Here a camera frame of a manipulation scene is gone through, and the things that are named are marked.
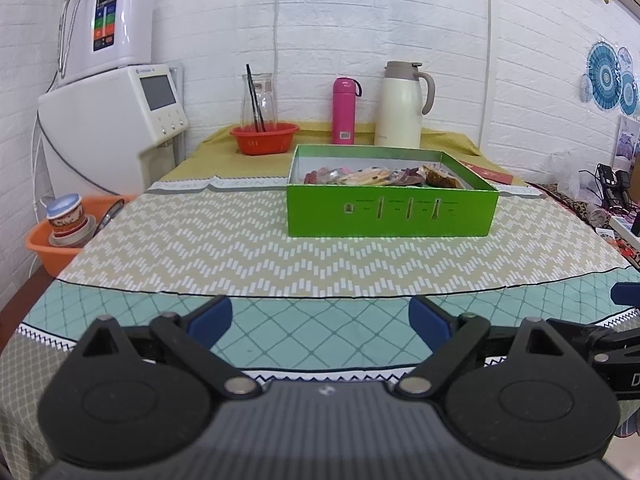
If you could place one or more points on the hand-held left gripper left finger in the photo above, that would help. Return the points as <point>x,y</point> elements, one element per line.
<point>212,316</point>

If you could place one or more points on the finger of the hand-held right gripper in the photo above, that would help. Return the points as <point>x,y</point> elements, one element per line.
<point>627,294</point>
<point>575,332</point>

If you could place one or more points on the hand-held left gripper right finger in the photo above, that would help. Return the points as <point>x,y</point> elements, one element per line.
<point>429,318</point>

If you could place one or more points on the green cardboard box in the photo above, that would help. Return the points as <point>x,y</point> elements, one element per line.
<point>390,215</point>

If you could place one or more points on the brown bar packet orange ends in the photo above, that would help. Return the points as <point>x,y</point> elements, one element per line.
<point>440,177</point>

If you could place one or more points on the dark red jerky packet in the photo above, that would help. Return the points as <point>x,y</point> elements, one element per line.
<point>410,176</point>

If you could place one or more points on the pink seed packet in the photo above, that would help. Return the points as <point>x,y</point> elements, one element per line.
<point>365,176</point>

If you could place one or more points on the clear nut packet orange ends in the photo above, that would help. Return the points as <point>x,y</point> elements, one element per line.
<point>320,177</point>

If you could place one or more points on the white flat box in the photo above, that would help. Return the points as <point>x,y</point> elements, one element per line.
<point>625,227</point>

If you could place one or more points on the patterned tablecloth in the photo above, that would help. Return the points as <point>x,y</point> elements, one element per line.
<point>250,260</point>

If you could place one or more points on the black charger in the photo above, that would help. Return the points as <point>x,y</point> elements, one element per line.
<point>617,185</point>

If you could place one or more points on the leopard print cloth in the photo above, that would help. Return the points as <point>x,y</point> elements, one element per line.
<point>565,202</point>

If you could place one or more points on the clear plastic bag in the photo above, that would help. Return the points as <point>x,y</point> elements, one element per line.
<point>570,170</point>

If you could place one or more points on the metal ladle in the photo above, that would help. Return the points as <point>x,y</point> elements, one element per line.
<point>107,215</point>

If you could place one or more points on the red envelope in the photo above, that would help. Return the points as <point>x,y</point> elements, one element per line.
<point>492,175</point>

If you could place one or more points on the yellow cloth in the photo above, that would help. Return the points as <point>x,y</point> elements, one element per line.
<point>215,155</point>

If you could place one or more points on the orange plastic basin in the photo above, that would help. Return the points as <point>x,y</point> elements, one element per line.
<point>50,258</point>

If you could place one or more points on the stacked cups and bowls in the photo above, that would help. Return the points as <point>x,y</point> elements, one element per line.
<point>67,217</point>

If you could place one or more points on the red plastic basket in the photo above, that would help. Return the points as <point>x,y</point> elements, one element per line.
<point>265,142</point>

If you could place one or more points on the cream thermos jug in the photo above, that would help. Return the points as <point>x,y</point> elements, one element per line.
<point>400,110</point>

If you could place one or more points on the black straw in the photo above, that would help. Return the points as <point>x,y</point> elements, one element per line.
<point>259,110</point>
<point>252,95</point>

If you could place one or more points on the white water dispenser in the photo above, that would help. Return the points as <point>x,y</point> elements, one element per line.
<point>100,125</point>

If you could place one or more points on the glass carafe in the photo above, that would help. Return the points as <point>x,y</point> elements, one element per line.
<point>269,100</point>

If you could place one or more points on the pink bottle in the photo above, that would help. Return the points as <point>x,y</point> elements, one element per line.
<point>345,110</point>

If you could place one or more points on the white water ionizer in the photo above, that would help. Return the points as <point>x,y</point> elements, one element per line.
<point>130,20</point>

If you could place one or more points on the wall poster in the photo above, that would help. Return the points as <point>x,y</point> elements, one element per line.
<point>629,140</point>

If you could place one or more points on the large blue round wall decoration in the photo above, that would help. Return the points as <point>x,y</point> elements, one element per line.
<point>605,76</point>

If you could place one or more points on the white wall pipe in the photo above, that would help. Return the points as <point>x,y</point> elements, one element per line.
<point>486,50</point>

